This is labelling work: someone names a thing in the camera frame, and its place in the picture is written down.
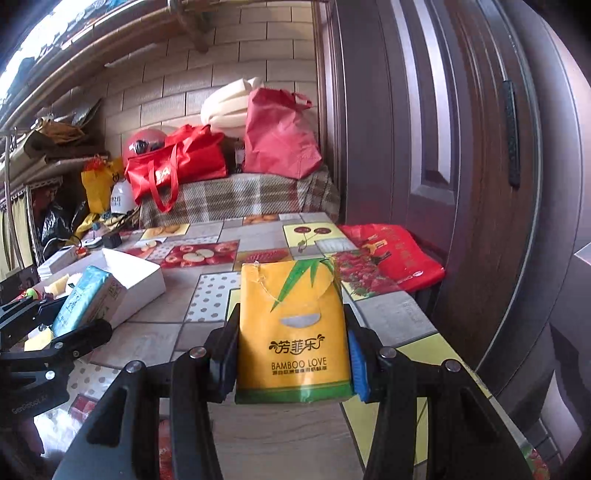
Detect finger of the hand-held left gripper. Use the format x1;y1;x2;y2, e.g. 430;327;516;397
0;295;70;344
0;318;115;432

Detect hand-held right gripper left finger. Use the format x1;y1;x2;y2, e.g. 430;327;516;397
53;316;241;480

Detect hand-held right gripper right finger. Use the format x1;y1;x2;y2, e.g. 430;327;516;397
344;307;541;480

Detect yellow foam sponge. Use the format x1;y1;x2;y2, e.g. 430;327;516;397
46;273;84;296

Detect blue tissue pack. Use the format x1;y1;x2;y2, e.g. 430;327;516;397
51;266;127;337

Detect yellow tissue pack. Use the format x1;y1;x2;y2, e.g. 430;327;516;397
235;259;357;406

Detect white cardboard box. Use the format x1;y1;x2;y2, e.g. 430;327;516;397
28;248;167;333

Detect fruit printed tablecloth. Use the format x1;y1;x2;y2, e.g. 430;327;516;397
32;211;550;480

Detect yellow curtain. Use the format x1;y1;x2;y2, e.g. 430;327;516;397
0;203;24;278

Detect black plastic bags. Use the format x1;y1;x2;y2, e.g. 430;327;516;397
41;200;88;245

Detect yellow cloth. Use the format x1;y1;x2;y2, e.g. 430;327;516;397
69;212;139;241

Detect red printed shopping bag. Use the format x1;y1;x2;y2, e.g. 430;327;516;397
339;224;446;294

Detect curved chrome pole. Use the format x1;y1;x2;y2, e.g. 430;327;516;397
2;129;24;268

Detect yellow paper bag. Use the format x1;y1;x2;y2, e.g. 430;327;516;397
82;159;125;214

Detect white helmet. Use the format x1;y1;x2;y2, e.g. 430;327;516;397
110;181;137;214

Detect plaid cloth covered bench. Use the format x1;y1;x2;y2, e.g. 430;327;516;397
139;164;341;229

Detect red helmet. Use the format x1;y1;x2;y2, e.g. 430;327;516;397
121;128;168;160

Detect red tote bag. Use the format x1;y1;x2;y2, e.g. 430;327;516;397
124;124;229;213

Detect red nonwoven bag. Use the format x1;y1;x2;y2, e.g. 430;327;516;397
242;88;323;181

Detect brown wooden door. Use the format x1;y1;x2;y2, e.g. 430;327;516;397
316;0;591;462

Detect white foam rolls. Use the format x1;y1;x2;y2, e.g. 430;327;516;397
201;76;266;137

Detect black door handle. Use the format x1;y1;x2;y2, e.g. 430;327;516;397
501;79;522;189

